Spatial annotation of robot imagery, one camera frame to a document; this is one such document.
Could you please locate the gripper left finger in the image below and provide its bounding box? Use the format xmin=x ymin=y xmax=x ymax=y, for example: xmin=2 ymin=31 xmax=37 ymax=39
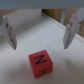
xmin=0 ymin=13 xmax=18 ymax=51

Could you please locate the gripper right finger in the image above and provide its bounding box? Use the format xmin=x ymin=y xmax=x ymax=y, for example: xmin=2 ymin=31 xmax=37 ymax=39
xmin=62 ymin=7 xmax=84 ymax=51

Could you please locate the pink block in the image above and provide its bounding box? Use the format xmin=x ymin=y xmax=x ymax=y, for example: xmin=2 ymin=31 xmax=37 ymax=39
xmin=27 ymin=49 xmax=54 ymax=80

